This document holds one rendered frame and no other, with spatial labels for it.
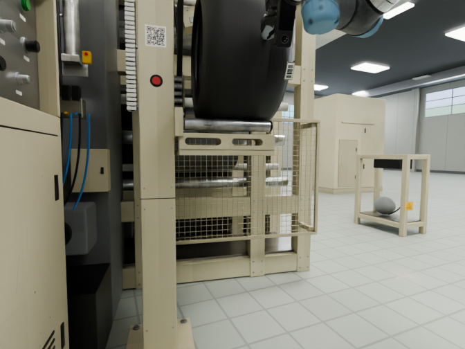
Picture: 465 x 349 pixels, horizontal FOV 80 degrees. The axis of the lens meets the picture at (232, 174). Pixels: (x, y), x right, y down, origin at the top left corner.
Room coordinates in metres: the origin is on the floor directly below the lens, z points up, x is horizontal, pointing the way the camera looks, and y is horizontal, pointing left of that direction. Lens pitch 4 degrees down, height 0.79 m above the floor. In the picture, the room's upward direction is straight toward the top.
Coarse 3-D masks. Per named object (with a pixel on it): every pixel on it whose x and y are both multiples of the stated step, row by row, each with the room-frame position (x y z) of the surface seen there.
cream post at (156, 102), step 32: (160, 0) 1.05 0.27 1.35; (160, 64) 1.05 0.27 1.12; (160, 96) 1.05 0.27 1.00; (160, 128) 1.05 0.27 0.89; (160, 160) 1.05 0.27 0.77; (160, 192) 1.05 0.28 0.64; (160, 224) 1.05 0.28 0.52; (160, 256) 1.05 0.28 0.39; (160, 288) 1.05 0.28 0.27; (160, 320) 1.05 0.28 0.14
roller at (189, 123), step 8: (184, 120) 1.01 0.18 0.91; (192, 120) 1.00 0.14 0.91; (200, 120) 1.01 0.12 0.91; (208, 120) 1.02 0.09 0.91; (216, 120) 1.03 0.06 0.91; (224, 120) 1.03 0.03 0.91; (232, 120) 1.04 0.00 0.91; (240, 120) 1.05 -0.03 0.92; (248, 120) 1.06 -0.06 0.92; (256, 120) 1.07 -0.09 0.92; (264, 120) 1.08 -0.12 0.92; (184, 128) 1.02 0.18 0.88; (192, 128) 1.01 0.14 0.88; (200, 128) 1.02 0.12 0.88; (208, 128) 1.02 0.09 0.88; (216, 128) 1.03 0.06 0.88; (224, 128) 1.04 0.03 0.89; (232, 128) 1.04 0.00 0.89; (240, 128) 1.05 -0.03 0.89; (248, 128) 1.06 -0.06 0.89; (256, 128) 1.06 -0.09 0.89; (264, 128) 1.07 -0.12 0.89; (272, 128) 1.08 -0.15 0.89
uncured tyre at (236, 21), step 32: (224, 0) 0.91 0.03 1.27; (256, 0) 0.93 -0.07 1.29; (192, 32) 1.30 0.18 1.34; (224, 32) 0.90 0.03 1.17; (256, 32) 0.92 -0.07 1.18; (192, 64) 1.37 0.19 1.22; (224, 64) 0.92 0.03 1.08; (256, 64) 0.94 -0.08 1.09; (192, 96) 1.32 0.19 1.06; (224, 96) 0.97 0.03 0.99; (256, 96) 0.99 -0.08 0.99
